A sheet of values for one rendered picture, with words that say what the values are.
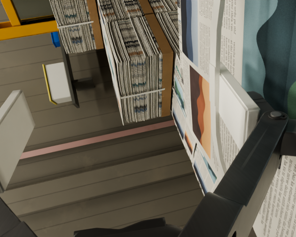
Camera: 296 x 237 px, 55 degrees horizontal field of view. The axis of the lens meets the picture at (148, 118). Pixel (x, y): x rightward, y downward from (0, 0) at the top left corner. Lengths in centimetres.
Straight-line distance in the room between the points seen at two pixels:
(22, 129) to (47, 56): 368
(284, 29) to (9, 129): 16
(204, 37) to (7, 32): 213
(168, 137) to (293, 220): 353
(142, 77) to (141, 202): 273
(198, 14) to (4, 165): 21
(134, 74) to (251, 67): 95
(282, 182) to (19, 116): 18
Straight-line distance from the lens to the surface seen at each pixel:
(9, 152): 18
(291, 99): 18
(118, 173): 352
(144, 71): 115
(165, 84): 122
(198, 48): 30
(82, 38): 173
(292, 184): 20
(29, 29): 232
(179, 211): 386
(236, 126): 17
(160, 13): 135
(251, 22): 20
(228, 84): 18
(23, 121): 21
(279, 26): 18
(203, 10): 28
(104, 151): 364
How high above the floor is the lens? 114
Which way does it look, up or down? 8 degrees down
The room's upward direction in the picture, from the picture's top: 102 degrees counter-clockwise
